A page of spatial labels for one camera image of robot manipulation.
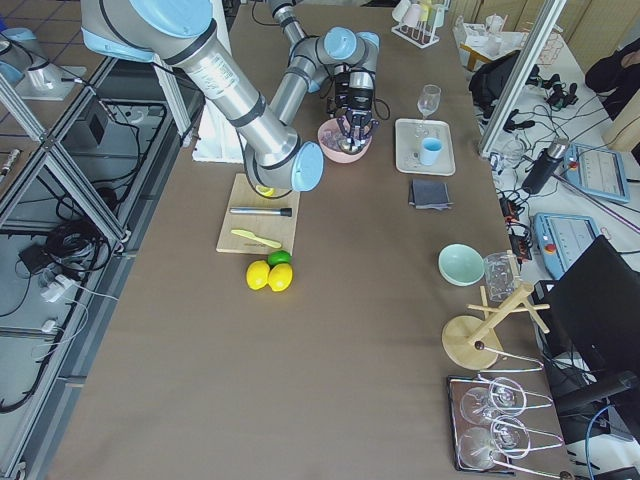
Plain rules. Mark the light blue cup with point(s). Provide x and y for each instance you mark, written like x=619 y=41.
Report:
x=430 y=149

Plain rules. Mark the black tray with glasses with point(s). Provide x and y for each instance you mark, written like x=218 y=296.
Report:
x=540 y=440

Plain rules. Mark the half lemon slice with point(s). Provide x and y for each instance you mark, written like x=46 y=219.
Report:
x=265 y=191

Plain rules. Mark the cream serving tray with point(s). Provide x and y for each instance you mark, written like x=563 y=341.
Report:
x=407 y=145

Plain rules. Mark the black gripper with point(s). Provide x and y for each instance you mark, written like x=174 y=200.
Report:
x=360 y=100

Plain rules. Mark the wooden cutting board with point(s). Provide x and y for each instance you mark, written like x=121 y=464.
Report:
x=277 y=228

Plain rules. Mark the mint green bowl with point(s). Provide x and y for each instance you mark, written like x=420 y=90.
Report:
x=460 y=265

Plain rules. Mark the clear glass measuring cup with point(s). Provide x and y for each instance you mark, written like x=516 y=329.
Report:
x=501 y=275

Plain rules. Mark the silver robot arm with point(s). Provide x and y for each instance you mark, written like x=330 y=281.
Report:
x=184 y=35
x=346 y=57

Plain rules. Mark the yellow plastic knife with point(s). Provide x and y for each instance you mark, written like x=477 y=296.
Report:
x=253 y=237

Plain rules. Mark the upside down wine glass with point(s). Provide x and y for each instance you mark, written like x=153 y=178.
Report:
x=480 y=405
x=485 y=448

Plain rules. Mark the green lime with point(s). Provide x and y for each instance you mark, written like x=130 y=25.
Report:
x=279 y=257

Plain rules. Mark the blue teach pendant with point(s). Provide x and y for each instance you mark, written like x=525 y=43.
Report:
x=561 y=239
x=598 y=171

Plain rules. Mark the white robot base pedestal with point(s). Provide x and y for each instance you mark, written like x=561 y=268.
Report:
x=217 y=140

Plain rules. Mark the dark grey folded cloth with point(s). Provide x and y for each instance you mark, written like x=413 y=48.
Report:
x=428 y=194

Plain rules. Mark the black monitor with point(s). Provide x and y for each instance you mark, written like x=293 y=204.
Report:
x=596 y=302

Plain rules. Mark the black thermos bottle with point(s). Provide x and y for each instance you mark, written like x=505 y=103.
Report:
x=545 y=165

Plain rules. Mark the pink bowl with ice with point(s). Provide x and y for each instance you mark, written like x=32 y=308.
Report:
x=337 y=147

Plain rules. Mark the aluminium frame post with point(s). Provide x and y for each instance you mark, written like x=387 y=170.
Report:
x=536 y=40

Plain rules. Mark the black backpack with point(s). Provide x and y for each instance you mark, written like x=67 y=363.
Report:
x=488 y=82

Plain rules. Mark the clear wine glass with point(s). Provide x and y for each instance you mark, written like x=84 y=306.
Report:
x=427 y=104

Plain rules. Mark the wooden cup tree stand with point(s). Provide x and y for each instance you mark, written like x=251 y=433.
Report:
x=472 y=342

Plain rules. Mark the white wire cup rack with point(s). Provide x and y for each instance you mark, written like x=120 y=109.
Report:
x=418 y=21

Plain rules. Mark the seated person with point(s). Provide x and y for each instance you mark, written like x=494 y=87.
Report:
x=617 y=76

